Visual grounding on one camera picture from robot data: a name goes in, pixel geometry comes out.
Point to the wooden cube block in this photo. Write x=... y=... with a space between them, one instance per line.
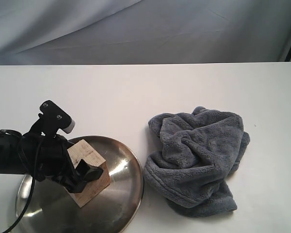
x=83 y=150

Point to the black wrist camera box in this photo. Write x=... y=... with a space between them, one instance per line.
x=54 y=118

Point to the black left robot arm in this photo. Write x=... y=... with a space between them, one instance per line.
x=10 y=162

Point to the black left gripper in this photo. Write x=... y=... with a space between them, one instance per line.
x=46 y=157

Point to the round steel plate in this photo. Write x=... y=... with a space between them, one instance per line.
x=52 y=210

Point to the white backdrop cloth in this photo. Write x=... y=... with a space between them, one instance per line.
x=109 y=32

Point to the grey fluffy towel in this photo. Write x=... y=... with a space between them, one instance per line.
x=199 y=151

